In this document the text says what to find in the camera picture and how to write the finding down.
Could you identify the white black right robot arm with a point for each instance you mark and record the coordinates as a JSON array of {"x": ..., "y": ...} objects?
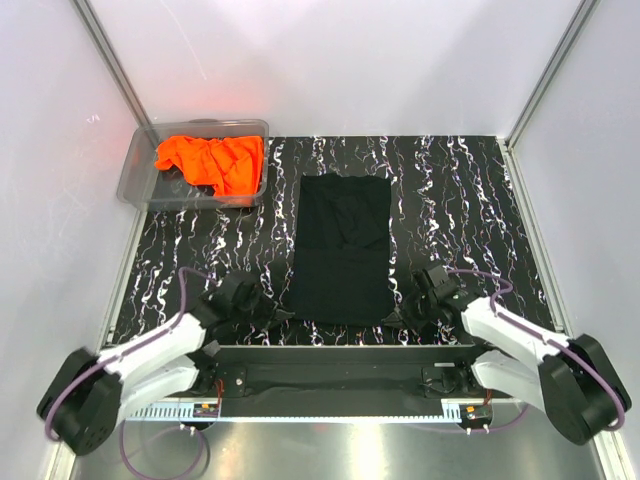
[{"x": 514, "y": 337}]

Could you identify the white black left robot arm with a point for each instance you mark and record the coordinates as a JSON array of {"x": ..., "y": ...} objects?
[{"x": 93, "y": 393}]

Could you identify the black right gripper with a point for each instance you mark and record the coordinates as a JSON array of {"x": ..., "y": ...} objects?
[{"x": 407, "y": 311}]

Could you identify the right aluminium frame post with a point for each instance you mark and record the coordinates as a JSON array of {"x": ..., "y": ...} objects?
[{"x": 560, "y": 54}]

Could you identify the aluminium frame post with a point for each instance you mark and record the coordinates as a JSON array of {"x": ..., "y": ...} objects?
[
  {"x": 108, "y": 54},
  {"x": 560, "y": 54}
]

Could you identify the right black connector box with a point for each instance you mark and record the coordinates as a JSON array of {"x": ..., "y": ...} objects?
[{"x": 476, "y": 417}]

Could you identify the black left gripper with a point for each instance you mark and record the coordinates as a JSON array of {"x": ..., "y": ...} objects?
[{"x": 269, "y": 315}]

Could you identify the left aluminium frame post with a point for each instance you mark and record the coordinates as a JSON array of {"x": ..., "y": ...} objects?
[{"x": 108, "y": 54}]

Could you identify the black t shirt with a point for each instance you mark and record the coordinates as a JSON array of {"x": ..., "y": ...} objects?
[{"x": 342, "y": 251}]

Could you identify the orange t shirt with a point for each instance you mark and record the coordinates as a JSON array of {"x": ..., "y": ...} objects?
[{"x": 230, "y": 166}]

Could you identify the aluminium front rail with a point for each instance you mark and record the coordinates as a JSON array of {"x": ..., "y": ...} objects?
[{"x": 520, "y": 400}]

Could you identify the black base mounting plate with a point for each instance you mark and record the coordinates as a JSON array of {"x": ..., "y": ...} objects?
[{"x": 305, "y": 382}]

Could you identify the clear plastic bin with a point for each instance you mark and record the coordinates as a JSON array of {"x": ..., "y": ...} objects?
[{"x": 149, "y": 189}]

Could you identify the white slotted cable duct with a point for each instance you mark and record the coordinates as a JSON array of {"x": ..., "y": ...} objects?
[{"x": 167, "y": 411}]

